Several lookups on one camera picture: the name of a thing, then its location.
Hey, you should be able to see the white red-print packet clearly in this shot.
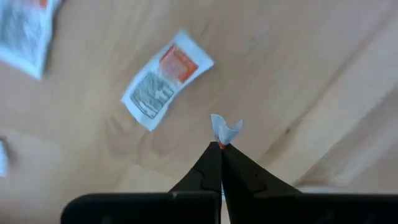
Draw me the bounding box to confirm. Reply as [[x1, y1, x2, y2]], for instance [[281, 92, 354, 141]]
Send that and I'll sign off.
[[0, 138, 9, 179], [0, 0, 63, 80], [120, 29, 216, 132], [210, 113, 244, 149]]

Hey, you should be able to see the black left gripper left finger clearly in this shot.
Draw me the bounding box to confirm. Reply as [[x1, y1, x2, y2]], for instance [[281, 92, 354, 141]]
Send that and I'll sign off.
[[60, 141, 223, 224]]

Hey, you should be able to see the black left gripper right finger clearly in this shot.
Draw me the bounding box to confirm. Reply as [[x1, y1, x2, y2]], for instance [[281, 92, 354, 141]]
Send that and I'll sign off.
[[222, 142, 398, 224]]

